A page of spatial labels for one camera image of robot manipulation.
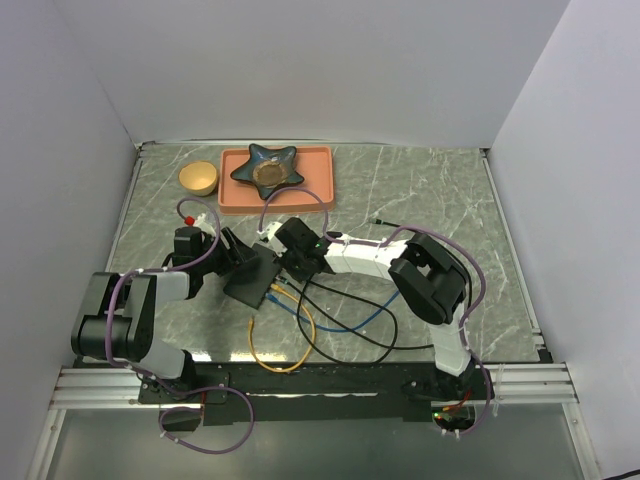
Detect aluminium frame rail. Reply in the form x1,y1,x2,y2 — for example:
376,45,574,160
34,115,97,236
49,364,578,410

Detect yellow wooden bowl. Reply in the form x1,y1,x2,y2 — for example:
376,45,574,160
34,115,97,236
178,161,220,197

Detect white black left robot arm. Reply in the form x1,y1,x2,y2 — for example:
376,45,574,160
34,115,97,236
71,226,266,402

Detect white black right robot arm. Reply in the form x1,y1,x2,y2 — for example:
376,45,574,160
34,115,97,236
259,217,472,399

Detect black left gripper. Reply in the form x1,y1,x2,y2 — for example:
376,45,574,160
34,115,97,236
196,227,259,276

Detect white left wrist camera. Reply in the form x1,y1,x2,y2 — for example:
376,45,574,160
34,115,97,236
184,212,217,236

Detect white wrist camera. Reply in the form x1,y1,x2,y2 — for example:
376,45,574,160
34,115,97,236
258,221,286,255
184,212,217,236

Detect blue ethernet cable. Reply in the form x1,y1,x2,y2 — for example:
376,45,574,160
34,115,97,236
264,289,401,333

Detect yellow ethernet cable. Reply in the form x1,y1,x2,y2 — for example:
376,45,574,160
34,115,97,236
247,282,317,374

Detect blue star-shaped dish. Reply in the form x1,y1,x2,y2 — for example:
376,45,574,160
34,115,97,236
230,143,305,200

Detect black network switch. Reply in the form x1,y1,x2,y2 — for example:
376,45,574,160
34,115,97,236
223,243,282,310

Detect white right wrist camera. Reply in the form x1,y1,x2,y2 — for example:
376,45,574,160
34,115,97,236
258,221,286,255

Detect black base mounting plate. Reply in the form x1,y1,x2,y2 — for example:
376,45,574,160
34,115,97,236
138,362,494,426

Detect salmon pink tray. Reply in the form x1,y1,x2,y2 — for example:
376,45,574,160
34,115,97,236
218,145,336,215

